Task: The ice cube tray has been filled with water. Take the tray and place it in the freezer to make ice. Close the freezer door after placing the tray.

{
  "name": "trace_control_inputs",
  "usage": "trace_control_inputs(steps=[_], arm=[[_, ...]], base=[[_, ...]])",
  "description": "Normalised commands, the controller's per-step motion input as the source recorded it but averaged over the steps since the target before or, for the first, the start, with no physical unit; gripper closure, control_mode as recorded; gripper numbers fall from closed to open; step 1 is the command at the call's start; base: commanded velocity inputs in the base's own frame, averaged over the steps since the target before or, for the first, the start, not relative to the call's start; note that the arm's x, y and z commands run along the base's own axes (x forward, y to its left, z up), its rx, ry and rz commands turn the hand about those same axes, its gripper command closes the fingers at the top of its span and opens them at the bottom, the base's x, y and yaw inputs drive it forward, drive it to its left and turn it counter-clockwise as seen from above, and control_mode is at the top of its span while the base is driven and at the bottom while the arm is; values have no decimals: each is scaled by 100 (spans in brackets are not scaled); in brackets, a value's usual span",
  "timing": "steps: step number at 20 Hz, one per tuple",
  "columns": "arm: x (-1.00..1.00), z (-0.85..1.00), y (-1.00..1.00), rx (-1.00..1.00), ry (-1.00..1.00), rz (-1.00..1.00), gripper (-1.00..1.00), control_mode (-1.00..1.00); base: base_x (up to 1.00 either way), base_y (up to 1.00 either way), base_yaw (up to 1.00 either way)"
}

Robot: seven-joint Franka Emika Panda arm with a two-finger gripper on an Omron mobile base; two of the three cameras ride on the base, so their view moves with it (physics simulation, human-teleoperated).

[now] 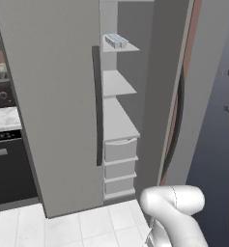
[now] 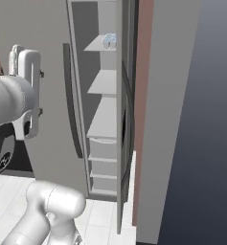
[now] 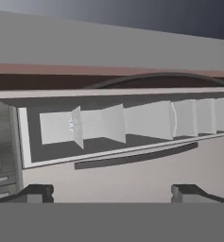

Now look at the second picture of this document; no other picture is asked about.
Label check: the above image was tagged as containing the pale blue ice cube tray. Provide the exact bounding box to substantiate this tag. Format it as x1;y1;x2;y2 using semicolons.
102;33;117;50

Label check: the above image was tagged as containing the grey fridge body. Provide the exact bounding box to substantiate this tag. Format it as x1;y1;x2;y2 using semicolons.
66;0;125;203

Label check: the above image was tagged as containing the grey open freezer door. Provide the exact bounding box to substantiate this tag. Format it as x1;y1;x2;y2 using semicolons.
115;0;140;235

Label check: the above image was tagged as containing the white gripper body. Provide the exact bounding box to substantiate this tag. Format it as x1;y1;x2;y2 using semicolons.
14;49;42;141

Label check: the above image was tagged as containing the grey closed fridge door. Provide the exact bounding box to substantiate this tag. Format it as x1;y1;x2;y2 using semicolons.
0;0;88;193

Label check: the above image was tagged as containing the large grey freezer shelf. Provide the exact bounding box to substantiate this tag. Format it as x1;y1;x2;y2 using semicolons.
85;96;119;141

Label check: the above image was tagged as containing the dark grey fridge door handle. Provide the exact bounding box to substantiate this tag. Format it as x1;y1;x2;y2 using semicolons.
62;42;84;160

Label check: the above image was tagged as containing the small grey freezer shelf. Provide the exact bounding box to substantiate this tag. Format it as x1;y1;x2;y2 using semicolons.
82;33;118;53

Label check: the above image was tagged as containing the tall grey cupboard panel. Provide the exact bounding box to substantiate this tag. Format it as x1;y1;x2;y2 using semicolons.
131;0;203;245

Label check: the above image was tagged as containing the medium grey freezer shelf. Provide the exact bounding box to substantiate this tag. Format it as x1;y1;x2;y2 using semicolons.
86;69;118;97

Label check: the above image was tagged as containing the grey freezer drawer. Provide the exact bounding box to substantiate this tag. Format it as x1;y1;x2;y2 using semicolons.
88;137;118;160
89;172;118;196
87;155;118;177

